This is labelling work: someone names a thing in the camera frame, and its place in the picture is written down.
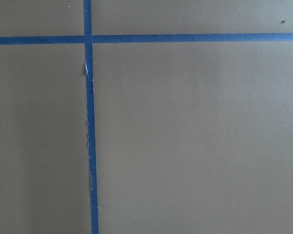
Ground brown paper table cover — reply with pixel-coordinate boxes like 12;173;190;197
0;0;293;234

